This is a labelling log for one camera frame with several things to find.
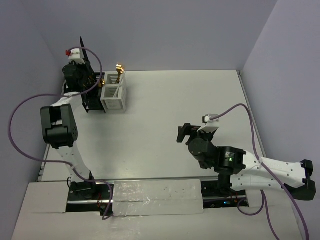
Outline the black knife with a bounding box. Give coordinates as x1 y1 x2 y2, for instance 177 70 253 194
80 37 89 62

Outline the gold spoon green handle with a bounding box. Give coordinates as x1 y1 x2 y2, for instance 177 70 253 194
97 79 105 88

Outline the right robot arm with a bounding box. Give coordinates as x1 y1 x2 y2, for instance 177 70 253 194
176 122 316 201

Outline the purple cable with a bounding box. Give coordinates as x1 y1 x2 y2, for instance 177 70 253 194
212 103 310 240
8 46 115 221

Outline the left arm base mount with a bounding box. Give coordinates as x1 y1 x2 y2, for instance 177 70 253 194
65 178 114 217

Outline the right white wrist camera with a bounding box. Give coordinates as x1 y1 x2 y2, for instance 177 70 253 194
197 114 220 133

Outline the gold fork green handle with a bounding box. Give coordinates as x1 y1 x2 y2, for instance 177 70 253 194
116 64 125 84
115 63 123 84

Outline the white utensil caddy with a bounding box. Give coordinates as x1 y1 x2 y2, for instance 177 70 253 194
100 72 127 111

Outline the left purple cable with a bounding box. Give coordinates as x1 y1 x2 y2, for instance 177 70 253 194
8 46 115 221

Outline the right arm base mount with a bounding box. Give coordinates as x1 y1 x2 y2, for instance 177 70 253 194
201 180 249 209

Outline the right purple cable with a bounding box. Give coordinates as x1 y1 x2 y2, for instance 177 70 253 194
212 103 310 240

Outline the black utensil caddy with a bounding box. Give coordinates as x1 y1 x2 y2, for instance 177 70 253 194
80 72 105 113

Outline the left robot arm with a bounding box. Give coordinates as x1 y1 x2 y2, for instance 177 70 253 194
40 60 98 199

